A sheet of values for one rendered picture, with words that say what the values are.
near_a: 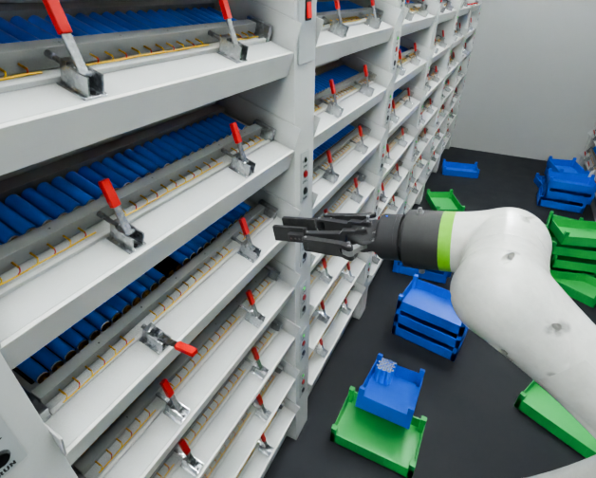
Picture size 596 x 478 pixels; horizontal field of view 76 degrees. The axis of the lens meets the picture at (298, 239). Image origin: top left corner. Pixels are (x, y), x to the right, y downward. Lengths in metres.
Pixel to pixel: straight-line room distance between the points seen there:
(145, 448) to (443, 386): 1.33
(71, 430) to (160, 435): 0.22
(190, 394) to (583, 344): 0.64
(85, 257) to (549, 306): 0.52
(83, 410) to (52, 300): 0.19
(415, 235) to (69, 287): 0.45
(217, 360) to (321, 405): 0.88
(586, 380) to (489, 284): 0.14
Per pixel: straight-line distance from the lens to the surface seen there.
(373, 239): 0.62
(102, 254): 0.53
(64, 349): 0.65
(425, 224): 0.59
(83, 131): 0.46
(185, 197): 0.63
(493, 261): 0.47
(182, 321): 0.69
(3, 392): 0.50
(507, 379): 1.97
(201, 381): 0.84
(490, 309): 0.46
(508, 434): 1.80
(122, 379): 0.64
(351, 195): 1.44
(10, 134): 0.42
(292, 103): 0.81
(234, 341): 0.89
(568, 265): 2.63
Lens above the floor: 1.40
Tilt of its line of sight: 33 degrees down
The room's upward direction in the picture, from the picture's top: straight up
